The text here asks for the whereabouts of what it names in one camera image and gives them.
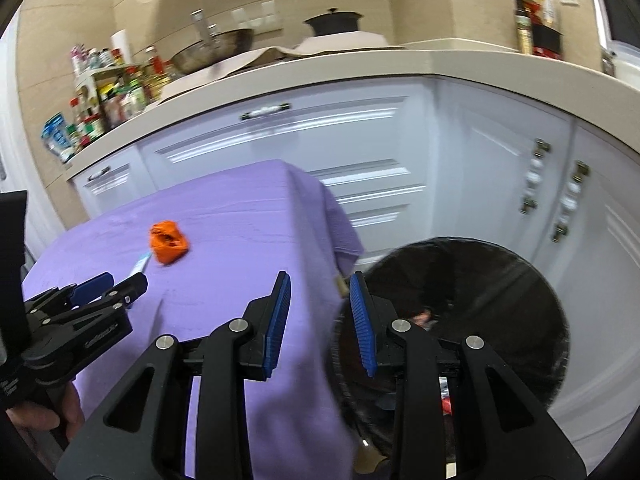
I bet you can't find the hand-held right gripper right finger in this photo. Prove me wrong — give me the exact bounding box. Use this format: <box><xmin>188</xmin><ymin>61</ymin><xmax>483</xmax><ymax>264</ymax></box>
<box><xmin>349</xmin><ymin>271</ymin><xmax>586</xmax><ymax>480</ymax></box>

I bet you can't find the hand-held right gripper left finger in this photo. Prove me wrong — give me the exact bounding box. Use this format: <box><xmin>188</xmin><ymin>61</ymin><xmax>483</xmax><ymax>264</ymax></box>
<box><xmin>55</xmin><ymin>271</ymin><xmax>292</xmax><ymax>480</ymax></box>

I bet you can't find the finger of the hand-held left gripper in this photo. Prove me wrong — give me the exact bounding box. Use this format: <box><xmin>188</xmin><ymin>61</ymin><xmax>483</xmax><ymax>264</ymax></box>
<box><xmin>42</xmin><ymin>274</ymin><xmax>149</xmax><ymax>332</ymax></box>
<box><xmin>22</xmin><ymin>272</ymin><xmax>116</xmax><ymax>316</ymax></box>

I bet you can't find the small white tube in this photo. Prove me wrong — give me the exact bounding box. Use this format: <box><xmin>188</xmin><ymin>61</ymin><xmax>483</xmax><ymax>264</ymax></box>
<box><xmin>127</xmin><ymin>252</ymin><xmax>152</xmax><ymax>277</ymax></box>

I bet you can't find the black trash bin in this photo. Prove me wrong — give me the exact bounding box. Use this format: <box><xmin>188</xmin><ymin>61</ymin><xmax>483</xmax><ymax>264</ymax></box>
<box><xmin>330</xmin><ymin>237</ymin><xmax>571</xmax><ymax>461</ymax></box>

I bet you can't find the person's left hand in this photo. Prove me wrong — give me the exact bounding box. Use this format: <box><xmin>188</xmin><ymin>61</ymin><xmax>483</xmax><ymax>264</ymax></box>
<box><xmin>6</xmin><ymin>385</ymin><xmax>83</xmax><ymax>443</ymax></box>

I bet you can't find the orange plastic bag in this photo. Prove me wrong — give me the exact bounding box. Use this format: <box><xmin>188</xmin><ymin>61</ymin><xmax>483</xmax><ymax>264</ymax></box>
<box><xmin>150</xmin><ymin>221</ymin><xmax>190</xmax><ymax>264</ymax></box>

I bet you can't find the purple tablecloth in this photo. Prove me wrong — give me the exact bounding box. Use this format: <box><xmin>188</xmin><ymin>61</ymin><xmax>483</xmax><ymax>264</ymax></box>
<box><xmin>22</xmin><ymin>159</ymin><xmax>366</xmax><ymax>480</ymax></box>

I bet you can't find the white panelled door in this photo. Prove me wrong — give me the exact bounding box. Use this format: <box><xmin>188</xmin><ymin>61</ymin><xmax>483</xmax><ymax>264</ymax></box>
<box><xmin>0</xmin><ymin>25</ymin><xmax>66</xmax><ymax>261</ymax></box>

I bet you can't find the blue and white packet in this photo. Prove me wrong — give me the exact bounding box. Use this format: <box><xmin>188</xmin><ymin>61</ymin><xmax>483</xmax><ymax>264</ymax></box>
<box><xmin>41</xmin><ymin>112</ymin><xmax>76</xmax><ymax>163</ymax></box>

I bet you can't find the white kitchen cabinet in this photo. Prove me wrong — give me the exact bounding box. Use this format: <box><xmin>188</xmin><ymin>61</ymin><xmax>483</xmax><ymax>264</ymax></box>
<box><xmin>67</xmin><ymin>77</ymin><xmax>640</xmax><ymax>466</ymax></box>

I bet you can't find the rack of condiment bottles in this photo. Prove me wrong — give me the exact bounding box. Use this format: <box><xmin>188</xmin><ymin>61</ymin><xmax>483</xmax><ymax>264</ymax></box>
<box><xmin>67</xmin><ymin>45</ymin><xmax>173</xmax><ymax>148</ymax></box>

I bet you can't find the cooking oil bottle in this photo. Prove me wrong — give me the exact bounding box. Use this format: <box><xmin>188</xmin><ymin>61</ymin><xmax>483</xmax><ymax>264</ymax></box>
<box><xmin>142</xmin><ymin>46</ymin><xmax>168</xmax><ymax>101</ymax></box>

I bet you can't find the white paper towel roll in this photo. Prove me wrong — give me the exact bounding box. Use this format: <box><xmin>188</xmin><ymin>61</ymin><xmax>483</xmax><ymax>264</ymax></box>
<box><xmin>111</xmin><ymin>30</ymin><xmax>133</xmax><ymax>66</ymax></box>

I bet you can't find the beige stove cover cloth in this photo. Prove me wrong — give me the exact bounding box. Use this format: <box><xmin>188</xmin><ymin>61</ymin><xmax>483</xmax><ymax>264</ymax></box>
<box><xmin>160</xmin><ymin>31</ymin><xmax>406</xmax><ymax>103</ymax></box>

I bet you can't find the steel wok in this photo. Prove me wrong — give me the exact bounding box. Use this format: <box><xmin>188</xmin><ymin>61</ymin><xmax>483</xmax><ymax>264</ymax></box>
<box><xmin>170</xmin><ymin>9</ymin><xmax>256</xmax><ymax>75</ymax></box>

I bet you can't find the beige kitchen countertop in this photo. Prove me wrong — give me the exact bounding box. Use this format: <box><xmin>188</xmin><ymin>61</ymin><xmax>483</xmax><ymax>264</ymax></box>
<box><xmin>65</xmin><ymin>35</ymin><xmax>640</xmax><ymax>181</ymax></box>

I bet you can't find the black cooking pot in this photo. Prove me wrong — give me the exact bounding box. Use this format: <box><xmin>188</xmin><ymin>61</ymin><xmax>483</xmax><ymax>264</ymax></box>
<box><xmin>303</xmin><ymin>8</ymin><xmax>363</xmax><ymax>37</ymax></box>

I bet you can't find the red and black box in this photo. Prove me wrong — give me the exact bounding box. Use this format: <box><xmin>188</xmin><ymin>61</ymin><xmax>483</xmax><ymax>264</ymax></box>
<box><xmin>532</xmin><ymin>25</ymin><xmax>563</xmax><ymax>61</ymax></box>

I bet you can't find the dark sauce bottle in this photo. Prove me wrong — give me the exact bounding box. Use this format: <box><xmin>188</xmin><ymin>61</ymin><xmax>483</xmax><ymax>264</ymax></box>
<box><xmin>512</xmin><ymin>0</ymin><xmax>535</xmax><ymax>55</ymax></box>

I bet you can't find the white lidded container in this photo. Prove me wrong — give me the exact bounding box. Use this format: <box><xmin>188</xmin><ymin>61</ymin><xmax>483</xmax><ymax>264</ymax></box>
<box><xmin>612</xmin><ymin>42</ymin><xmax>640</xmax><ymax>86</ymax></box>

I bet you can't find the long drawer handle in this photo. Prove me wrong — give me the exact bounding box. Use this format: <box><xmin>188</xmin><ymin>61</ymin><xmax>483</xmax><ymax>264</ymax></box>
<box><xmin>240</xmin><ymin>102</ymin><xmax>292</xmax><ymax>121</ymax></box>

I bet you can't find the vertical cabinet door handle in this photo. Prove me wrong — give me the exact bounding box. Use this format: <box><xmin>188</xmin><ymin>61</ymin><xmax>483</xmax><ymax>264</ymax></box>
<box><xmin>552</xmin><ymin>160</ymin><xmax>590</xmax><ymax>243</ymax></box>
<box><xmin>520</xmin><ymin>138</ymin><xmax>551</xmax><ymax>216</ymax></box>

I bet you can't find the white wall switch panel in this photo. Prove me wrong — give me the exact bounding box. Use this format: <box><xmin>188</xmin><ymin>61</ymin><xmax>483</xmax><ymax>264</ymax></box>
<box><xmin>232</xmin><ymin>0</ymin><xmax>283</xmax><ymax>30</ymax></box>

